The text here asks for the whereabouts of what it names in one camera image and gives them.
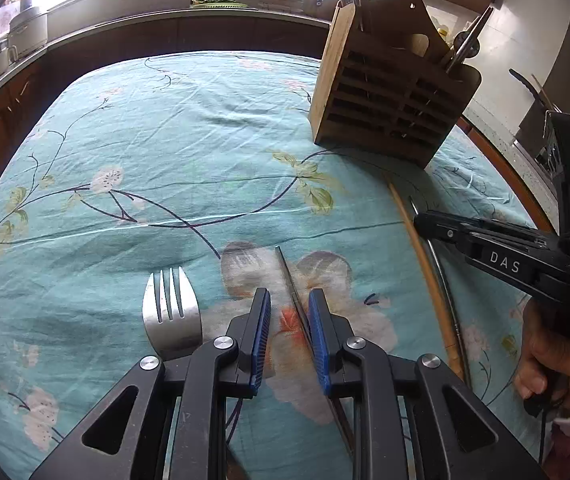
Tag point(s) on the wooden utensil holder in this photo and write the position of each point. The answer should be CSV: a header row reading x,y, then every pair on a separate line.
x,y
385,85

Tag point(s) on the teal floral tablecloth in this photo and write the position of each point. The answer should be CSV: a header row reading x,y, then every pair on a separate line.
x,y
205,161

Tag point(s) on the right hand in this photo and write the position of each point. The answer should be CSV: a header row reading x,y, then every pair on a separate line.
x,y
541,347

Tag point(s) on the dark metal fork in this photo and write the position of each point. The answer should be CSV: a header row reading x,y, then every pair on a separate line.
x,y
475,29

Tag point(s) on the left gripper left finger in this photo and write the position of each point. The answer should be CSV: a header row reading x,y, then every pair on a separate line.
x,y
252,346

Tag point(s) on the silver fork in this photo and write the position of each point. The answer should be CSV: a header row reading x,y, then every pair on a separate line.
x,y
171,314

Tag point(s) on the black wok with lid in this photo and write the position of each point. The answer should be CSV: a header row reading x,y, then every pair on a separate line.
x,y
540,110

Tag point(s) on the light wooden chopstick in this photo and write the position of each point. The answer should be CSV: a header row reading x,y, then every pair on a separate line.
x,y
446,319

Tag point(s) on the small metal spoon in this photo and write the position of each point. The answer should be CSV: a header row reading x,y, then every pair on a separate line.
x,y
464,48

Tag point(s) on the silver metal chopstick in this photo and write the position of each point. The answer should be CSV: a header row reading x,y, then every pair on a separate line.
x,y
444,284

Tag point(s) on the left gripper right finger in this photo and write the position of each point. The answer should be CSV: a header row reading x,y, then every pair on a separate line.
x,y
327,336

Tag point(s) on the large white cooker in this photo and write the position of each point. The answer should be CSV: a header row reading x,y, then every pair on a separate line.
x,y
27,33

